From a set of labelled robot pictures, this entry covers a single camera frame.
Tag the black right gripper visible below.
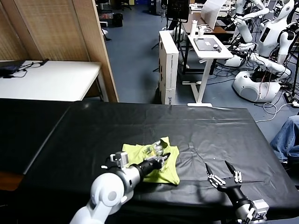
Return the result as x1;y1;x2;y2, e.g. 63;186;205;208
204;160;250;208

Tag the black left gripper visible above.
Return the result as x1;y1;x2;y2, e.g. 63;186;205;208
138;153;171;176

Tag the yellow-green T-shirt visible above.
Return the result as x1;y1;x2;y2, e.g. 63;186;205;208
122;137;180;186

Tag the small white robot base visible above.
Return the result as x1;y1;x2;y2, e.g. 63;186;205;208
224;55;246;68

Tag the large white rounded robot base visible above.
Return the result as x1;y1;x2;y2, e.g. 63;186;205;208
232;70;281;103

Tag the black plastic table cover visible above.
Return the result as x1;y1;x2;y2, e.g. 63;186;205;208
18;101;299;222

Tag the blue jeans leg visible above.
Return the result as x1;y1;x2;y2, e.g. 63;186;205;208
270;116;299;161

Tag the tall white cardboard box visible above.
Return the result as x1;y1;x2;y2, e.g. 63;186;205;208
158;30;179;105

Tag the small white standing desk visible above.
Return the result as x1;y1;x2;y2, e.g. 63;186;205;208
182;35;234;107

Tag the grey closed laptop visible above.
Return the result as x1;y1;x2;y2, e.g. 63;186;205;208
193;38;222;52

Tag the white folding table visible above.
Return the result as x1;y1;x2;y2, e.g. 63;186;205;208
0;60;109;103

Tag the white water bottle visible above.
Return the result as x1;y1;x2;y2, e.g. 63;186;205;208
190;20;198;38

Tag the black side table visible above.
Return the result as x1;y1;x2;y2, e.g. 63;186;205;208
0;98;73;175

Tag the brown wooden desk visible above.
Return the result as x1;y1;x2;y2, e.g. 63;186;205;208
182;11;236;35

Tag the black trash bin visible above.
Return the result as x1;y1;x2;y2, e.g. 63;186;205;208
113;13;124;28

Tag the white humanoid robot upper body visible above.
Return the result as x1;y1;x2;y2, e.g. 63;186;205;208
247;0;296;79

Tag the black monitor on stand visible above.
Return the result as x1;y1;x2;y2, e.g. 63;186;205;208
151;0;190;73

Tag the white curved sheet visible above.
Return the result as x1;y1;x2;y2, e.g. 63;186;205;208
201;0;226;30

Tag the wooden partition screen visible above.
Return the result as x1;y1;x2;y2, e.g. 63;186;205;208
0;0;119;103

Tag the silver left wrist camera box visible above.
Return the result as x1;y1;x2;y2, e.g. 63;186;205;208
109;151;129;168

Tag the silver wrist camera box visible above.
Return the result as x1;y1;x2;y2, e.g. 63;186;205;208
251;199;269;220
109;151;129;168

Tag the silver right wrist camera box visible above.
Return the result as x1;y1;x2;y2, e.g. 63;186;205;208
251;199;269;220

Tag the white floor cable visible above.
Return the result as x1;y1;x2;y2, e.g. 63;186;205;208
254;101;299;123

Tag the black floor cable tangle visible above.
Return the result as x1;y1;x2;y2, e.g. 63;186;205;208
209;63;238;85

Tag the black cable with adapter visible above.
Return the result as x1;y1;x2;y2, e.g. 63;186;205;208
2;58;50;79

